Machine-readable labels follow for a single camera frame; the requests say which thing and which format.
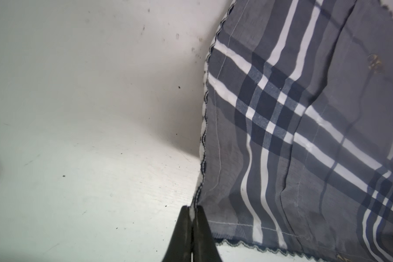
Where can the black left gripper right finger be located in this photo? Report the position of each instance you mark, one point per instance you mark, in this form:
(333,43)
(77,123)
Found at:
(204,248)

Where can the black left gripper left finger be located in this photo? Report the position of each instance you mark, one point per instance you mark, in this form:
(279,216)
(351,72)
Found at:
(180,245)

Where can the grey plaid pillowcase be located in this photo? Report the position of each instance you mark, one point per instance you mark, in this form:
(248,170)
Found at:
(297,136)

